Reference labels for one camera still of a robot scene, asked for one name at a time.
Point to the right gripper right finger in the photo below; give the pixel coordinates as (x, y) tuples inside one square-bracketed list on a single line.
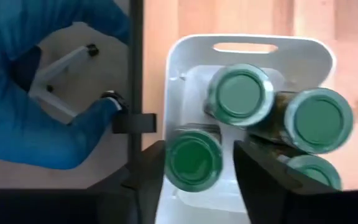
[(259, 186)]

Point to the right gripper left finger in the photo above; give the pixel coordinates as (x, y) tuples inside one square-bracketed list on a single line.
[(145, 193)]

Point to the green lid spice jar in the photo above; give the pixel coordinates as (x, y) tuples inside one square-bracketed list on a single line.
[(239, 93), (317, 172), (193, 158), (319, 119)]

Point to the white plastic bin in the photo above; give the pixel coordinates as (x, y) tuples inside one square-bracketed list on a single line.
[(191, 56)]

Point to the white chair base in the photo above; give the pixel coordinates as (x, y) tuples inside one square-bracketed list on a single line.
[(61, 63)]

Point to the black aluminium table frame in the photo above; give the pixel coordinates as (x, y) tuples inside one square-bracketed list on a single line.
[(135, 62)]

